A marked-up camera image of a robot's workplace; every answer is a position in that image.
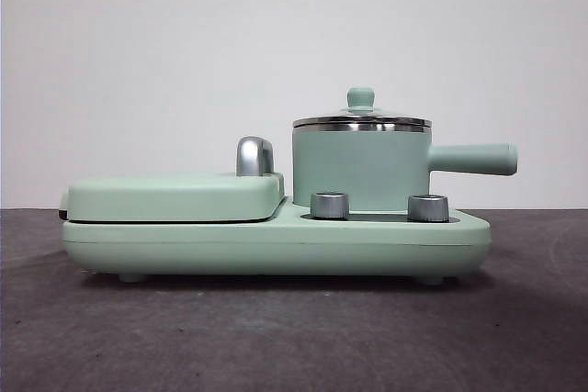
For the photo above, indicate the glass lid with green knob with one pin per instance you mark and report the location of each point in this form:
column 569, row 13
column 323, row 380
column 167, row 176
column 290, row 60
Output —
column 361, row 98

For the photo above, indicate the silver control knob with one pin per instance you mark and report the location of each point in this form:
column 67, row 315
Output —
column 427, row 208
column 328, row 206

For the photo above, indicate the green breakfast machine base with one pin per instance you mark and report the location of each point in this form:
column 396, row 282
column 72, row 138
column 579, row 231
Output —
column 275, row 249

